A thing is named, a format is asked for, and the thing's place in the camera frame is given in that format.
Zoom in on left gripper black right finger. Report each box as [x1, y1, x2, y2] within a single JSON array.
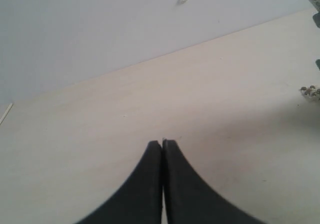
[[162, 139, 261, 224]]

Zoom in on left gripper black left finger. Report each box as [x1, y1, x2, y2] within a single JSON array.
[[79, 140, 163, 224]]

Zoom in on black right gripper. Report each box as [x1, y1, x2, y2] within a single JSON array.
[[312, 12, 320, 71]]

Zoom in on pile of brown beans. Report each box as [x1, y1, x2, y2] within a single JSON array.
[[299, 85, 320, 102]]

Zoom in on white wall hook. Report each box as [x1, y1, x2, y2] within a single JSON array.
[[176, 0, 188, 5]]

